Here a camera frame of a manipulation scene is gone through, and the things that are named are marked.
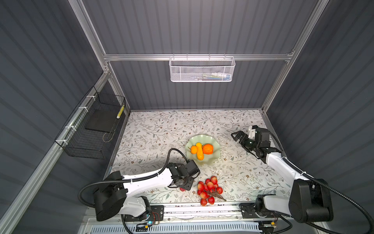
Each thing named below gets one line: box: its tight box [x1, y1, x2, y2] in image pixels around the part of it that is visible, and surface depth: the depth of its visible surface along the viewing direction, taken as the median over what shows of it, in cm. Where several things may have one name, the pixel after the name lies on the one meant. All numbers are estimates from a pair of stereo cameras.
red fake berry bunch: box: [197, 175, 227, 207], surface depth 78 cm
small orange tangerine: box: [190, 145, 199, 155], surface depth 95 cm
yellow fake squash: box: [195, 142, 205, 161], surface depth 93 cm
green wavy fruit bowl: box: [185, 134, 221, 166], surface depth 96 cm
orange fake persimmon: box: [202, 143, 214, 155], surface depth 93 cm
